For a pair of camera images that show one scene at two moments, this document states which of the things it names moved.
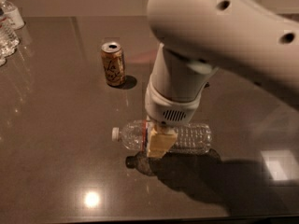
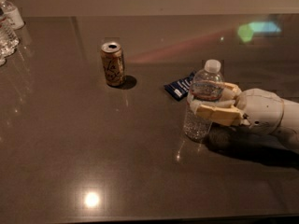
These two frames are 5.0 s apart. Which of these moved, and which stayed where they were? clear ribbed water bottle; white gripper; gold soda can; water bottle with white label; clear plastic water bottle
Moved: clear plastic water bottle; white gripper
Stayed: water bottle with white label; gold soda can; clear ribbed water bottle
